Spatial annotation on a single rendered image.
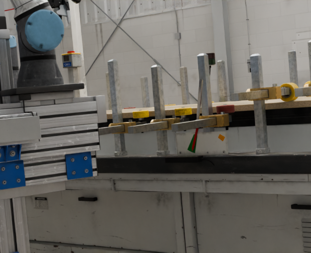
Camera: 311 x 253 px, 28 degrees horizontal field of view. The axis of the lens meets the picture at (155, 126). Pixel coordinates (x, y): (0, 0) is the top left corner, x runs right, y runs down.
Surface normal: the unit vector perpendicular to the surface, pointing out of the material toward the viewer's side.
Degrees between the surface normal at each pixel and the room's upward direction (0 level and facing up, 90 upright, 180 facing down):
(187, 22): 90
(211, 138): 90
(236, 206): 90
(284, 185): 90
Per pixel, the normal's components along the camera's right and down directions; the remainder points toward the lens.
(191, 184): -0.58, 0.09
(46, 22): 0.38, 0.14
